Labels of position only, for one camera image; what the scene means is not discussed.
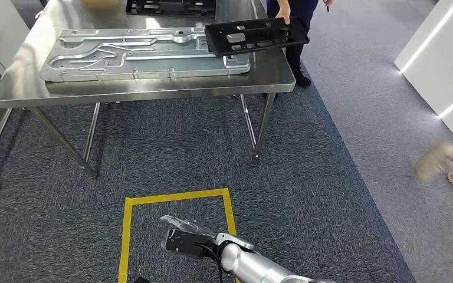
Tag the white podium with light strips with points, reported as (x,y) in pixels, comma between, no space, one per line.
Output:
(437,58)

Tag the person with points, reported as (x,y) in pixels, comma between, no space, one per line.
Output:
(437,160)
(304,9)

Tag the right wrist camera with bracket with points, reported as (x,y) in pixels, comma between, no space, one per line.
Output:
(179,242)

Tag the stainless steel workbench table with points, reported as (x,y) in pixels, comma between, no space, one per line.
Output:
(152,88)

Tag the black plastic part with label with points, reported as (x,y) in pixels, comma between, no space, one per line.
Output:
(171,8)

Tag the tan cardboard box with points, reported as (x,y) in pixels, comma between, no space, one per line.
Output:
(101,4)

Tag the person's right hand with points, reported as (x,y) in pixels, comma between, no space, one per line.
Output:
(284,15)

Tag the person's right forearm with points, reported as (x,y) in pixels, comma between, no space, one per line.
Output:
(283,4)

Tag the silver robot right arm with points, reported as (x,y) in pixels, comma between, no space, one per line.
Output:
(250,265)

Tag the yellow floor tape square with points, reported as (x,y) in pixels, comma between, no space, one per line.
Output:
(175,195)

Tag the black plastic plate bracket part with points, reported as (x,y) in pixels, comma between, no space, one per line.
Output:
(218,39)

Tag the person's left hand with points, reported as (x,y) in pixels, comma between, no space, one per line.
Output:
(329,2)

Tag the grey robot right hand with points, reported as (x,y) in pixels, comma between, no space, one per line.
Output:
(187,226)

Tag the silver stamped metal panel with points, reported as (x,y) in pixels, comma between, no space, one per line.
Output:
(132,66)

